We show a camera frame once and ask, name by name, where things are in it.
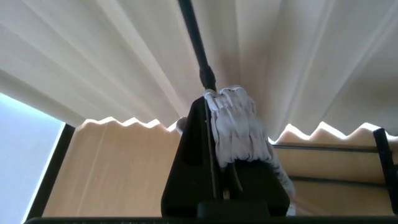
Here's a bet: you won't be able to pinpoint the black clothes rack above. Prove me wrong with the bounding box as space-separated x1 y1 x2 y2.
175 0 398 215

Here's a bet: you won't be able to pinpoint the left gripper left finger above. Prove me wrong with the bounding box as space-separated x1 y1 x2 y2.
160 96 224 218

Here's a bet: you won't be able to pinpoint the beige curtain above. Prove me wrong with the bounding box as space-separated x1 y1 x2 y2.
0 0 398 141

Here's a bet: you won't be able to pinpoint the pale grey shorts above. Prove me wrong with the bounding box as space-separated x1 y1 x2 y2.
203 85 296 215

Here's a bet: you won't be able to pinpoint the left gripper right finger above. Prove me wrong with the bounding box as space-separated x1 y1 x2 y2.
222 159 292 218

